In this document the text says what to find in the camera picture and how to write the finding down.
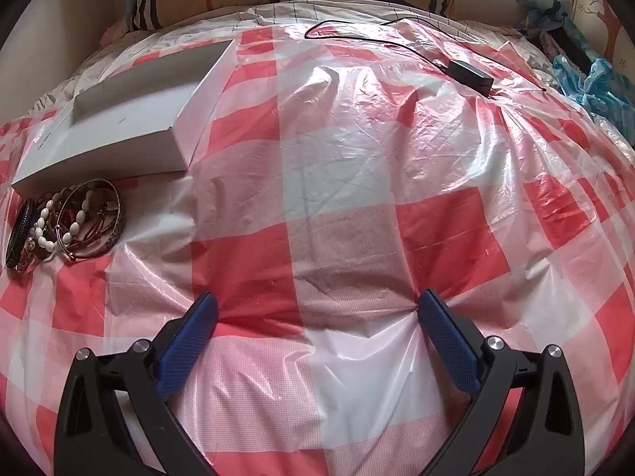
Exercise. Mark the white cardboard box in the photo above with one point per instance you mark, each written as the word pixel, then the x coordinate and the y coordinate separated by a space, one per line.
pixel 99 153

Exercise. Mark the black bar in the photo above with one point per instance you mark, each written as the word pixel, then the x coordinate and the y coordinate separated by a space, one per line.
pixel 570 47

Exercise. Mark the red checkered plastic sheet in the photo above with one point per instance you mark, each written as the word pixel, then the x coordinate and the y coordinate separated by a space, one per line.
pixel 347 158

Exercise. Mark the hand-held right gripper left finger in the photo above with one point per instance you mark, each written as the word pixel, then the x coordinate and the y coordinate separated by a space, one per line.
pixel 188 337

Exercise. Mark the printed curtain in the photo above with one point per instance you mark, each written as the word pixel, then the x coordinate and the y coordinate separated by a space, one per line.
pixel 585 5

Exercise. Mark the patterned metal bangle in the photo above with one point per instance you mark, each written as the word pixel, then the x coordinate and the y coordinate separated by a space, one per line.
pixel 117 228

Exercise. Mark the black power adapter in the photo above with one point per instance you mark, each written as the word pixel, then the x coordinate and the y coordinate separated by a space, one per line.
pixel 469 75

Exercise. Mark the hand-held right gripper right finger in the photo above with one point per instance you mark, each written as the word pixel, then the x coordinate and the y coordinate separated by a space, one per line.
pixel 446 337

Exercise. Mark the blue plastic bag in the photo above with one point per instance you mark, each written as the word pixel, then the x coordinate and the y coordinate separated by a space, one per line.
pixel 595 84

